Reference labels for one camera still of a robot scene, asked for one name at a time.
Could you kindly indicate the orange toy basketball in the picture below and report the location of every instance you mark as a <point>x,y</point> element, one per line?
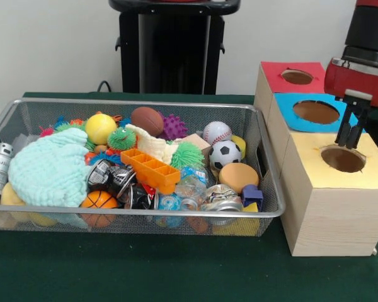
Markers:
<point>99,199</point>

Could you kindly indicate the black and white soccer ball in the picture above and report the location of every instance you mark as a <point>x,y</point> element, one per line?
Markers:
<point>225,154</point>

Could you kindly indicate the orange ice cube tray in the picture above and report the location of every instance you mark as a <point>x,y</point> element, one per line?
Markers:
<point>151,168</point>

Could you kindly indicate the yellow ball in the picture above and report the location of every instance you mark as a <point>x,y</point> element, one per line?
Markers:
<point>100,129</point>

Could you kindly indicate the silver toy robot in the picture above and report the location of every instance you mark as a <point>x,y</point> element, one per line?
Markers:
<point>0,166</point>

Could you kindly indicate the mint knitted cloth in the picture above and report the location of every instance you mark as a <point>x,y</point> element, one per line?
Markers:
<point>47,170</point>

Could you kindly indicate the tan round sponge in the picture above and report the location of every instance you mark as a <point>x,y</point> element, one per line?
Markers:
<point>238,176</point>

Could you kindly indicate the wooden box with three holes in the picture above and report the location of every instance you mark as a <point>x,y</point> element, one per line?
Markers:
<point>334,220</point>

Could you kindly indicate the green spiky ball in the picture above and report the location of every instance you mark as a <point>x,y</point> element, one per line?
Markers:
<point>187,155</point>

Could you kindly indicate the brown toy football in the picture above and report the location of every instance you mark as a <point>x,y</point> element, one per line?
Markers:
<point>147,121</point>

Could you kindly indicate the white baseball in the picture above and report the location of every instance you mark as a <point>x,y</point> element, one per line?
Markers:
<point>217,132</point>

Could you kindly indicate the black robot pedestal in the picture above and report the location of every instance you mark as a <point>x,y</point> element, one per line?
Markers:
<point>170,47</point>

